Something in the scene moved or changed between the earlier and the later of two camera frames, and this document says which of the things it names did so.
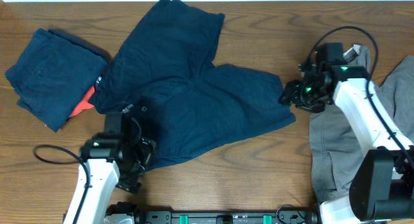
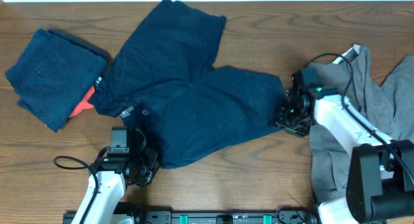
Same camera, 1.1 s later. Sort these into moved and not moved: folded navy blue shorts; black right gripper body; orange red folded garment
Moved: black right gripper body
Not moved: folded navy blue shorts; orange red folded garment
